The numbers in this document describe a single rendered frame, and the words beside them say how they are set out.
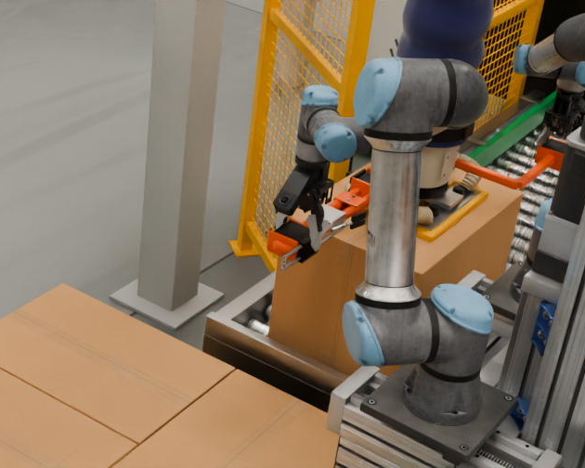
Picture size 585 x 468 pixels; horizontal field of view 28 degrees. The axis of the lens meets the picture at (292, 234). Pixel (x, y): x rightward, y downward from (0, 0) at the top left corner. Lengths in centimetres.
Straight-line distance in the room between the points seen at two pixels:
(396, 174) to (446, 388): 42
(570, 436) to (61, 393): 127
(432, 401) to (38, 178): 317
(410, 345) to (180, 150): 198
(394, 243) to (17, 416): 120
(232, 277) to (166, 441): 173
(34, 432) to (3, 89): 330
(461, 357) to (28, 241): 276
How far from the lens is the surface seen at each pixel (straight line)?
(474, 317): 206
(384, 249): 199
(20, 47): 642
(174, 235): 403
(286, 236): 252
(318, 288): 295
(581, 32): 257
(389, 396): 220
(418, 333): 204
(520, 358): 232
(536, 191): 429
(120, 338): 312
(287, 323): 306
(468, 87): 198
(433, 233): 292
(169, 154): 392
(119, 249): 457
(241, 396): 295
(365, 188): 279
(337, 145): 230
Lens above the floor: 234
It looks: 29 degrees down
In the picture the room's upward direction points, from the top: 8 degrees clockwise
